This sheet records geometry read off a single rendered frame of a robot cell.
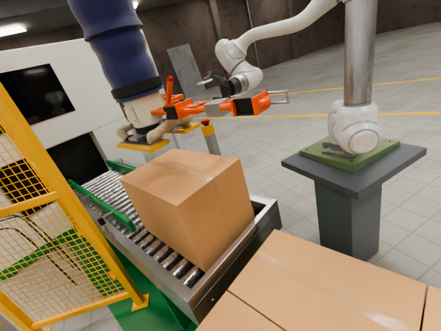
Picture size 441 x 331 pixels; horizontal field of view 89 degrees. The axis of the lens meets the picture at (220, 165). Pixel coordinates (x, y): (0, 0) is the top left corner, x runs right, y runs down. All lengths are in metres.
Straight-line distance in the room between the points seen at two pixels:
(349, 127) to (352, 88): 0.15
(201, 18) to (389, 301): 12.69
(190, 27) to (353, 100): 11.89
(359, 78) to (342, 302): 0.83
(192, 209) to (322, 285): 0.58
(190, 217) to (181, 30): 11.86
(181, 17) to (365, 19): 11.83
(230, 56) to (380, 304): 1.18
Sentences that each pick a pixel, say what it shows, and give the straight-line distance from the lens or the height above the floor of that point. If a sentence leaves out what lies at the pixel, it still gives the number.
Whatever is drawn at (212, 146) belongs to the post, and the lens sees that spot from 1.65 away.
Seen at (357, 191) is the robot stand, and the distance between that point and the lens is 1.13.
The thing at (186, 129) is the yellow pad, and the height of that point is 1.16.
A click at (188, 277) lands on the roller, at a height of 0.55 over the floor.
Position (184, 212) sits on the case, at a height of 0.90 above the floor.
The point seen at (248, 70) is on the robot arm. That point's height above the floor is 1.31.
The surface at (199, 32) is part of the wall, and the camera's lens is 12.83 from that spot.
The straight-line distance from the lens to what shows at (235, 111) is 0.68.
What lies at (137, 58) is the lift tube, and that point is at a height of 1.49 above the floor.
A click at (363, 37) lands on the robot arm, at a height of 1.33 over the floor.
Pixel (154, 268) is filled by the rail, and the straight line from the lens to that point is 1.25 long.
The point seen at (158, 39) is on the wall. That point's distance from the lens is 12.18.
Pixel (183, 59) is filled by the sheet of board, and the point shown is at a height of 1.67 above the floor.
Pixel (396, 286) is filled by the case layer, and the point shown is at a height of 0.54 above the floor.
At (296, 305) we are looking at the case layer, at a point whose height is 0.54.
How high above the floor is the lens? 1.41
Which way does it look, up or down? 25 degrees down
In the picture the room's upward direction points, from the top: 17 degrees counter-clockwise
